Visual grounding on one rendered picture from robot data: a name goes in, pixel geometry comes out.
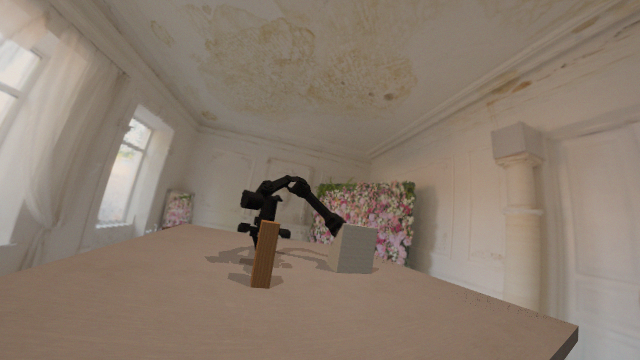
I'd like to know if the dark brown wooden post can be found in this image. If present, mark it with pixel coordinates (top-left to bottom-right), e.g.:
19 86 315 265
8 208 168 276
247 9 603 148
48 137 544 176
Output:
250 220 280 289

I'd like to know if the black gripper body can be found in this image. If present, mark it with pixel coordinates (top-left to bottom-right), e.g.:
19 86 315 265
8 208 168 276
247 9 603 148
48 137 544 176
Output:
237 210 291 238

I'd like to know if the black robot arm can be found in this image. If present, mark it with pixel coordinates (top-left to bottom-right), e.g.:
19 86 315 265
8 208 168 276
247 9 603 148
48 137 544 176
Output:
240 175 347 238

